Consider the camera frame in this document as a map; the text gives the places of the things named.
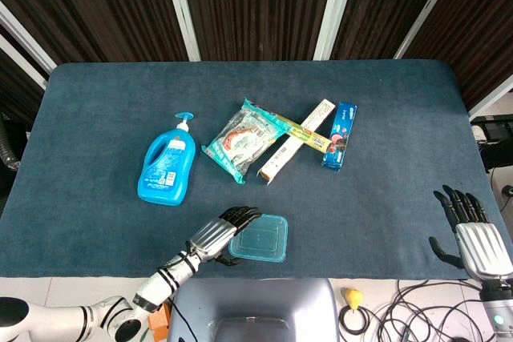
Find yellow green long box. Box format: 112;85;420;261
260;107;333;155

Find yellow pear-shaped object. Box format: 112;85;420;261
340;287;364;312

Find blue Oreo cookie pack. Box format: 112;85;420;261
320;101;358;173

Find white long cardboard box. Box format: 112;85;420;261
256;99;336;186

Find green clear snack bag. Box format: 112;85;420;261
200;97;293;186

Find grey robot torso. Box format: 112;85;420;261
166;277;341;342

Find blue pump detergent bottle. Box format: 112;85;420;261
136;111;197;207

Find orange block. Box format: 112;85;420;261
147;304;172;342

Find grey corrugated hose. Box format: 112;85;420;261
0;117;21;171

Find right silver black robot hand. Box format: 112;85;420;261
428;184;513;281

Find tangled black floor cables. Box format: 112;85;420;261
368;277;496;342

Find black equipment stand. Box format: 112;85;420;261
471;115;513;171

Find white partition post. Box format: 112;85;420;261
468;73;513;119
313;0;357;61
394;0;466;59
0;0;57;91
160;0;201;62

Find black coiled cable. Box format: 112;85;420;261
338;304;370;335

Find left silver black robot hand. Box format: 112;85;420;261
186;205;264;268

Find dark blue table cloth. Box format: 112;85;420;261
0;59;513;281

